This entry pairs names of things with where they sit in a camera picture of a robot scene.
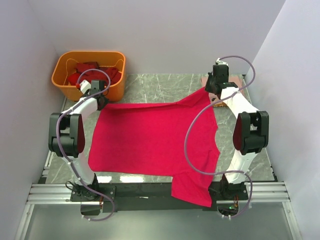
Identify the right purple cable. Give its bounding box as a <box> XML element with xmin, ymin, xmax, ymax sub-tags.
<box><xmin>184</xmin><ymin>54</ymin><xmax>256</xmax><ymax>220</ymax></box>

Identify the folded pink printed t-shirt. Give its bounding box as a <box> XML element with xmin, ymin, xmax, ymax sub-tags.
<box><xmin>200</xmin><ymin>75</ymin><xmax>243</xmax><ymax>103</ymax></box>

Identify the orange plastic basket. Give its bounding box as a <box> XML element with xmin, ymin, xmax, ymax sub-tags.
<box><xmin>51</xmin><ymin>51</ymin><xmax>126</xmax><ymax>102</ymax></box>

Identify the bright pink t-shirt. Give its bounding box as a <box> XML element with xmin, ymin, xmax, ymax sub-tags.
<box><xmin>88</xmin><ymin>88</ymin><xmax>220</xmax><ymax>207</ymax></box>

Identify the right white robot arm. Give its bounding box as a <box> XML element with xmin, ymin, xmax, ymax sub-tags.
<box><xmin>204</xmin><ymin>63</ymin><xmax>269</xmax><ymax>200</ymax></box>

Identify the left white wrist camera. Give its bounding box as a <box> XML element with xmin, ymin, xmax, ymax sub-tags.
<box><xmin>76</xmin><ymin>80</ymin><xmax>91</xmax><ymax>95</ymax></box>

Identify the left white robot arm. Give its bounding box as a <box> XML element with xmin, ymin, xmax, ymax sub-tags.
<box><xmin>48</xmin><ymin>80</ymin><xmax>111</xmax><ymax>201</ymax></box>

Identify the dark red t-shirt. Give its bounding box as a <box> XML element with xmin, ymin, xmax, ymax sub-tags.
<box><xmin>66</xmin><ymin>62</ymin><xmax>122</xmax><ymax>86</ymax></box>

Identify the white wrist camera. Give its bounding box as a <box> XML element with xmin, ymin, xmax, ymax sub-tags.
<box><xmin>215</xmin><ymin>58</ymin><xmax>229</xmax><ymax>66</ymax></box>
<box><xmin>76</xmin><ymin>80</ymin><xmax>91</xmax><ymax>95</ymax></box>

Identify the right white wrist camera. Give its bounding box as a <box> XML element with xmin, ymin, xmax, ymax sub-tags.
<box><xmin>215</xmin><ymin>58</ymin><xmax>229</xmax><ymax>66</ymax></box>

